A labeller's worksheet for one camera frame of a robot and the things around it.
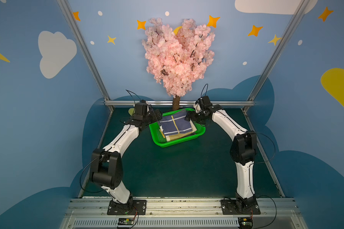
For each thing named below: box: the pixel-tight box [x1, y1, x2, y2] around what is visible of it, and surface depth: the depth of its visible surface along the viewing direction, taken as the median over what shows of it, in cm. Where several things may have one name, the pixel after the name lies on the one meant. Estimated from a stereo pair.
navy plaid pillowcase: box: [159, 109, 193, 136], surface depth 103 cm
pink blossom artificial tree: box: [141, 17, 215, 111], surface depth 76 cm
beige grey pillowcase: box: [159, 119, 198, 142], surface depth 100 cm
